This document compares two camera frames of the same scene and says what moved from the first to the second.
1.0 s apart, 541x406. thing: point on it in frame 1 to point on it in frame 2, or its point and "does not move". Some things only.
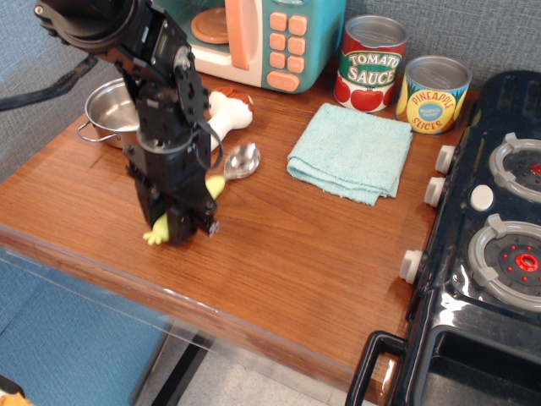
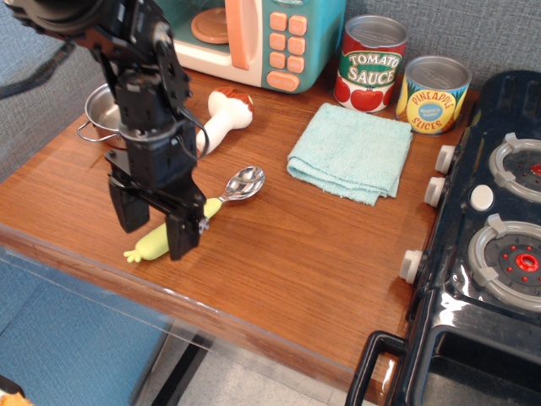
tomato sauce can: x=374 y=46 does not move
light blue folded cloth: x=352 y=154 does not move
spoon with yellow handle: x=243 y=161 to x=244 y=183
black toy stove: x=472 y=333 does not move
